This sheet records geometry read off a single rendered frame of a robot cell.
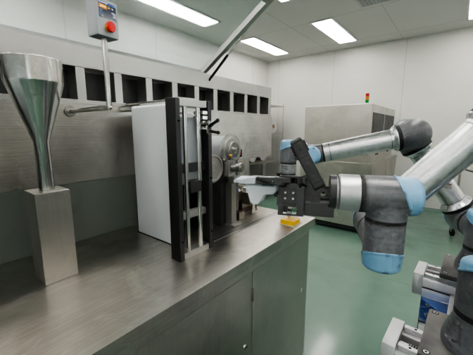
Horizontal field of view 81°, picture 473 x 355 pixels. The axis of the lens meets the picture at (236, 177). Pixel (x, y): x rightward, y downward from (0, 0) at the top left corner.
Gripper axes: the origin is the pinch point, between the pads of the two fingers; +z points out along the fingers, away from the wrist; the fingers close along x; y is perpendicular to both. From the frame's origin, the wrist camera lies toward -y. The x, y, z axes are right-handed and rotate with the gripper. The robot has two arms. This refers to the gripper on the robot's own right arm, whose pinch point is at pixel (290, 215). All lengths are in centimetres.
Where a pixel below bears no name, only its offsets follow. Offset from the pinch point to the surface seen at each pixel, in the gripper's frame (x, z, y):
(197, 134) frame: 49, -38, 12
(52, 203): 88, -20, 30
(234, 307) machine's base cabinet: 47, 22, -3
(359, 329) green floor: -68, 94, -20
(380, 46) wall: -434, -178, 61
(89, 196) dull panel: 67, -13, 57
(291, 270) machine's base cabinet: 3.9, 25.6, -3.3
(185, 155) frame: 54, -32, 11
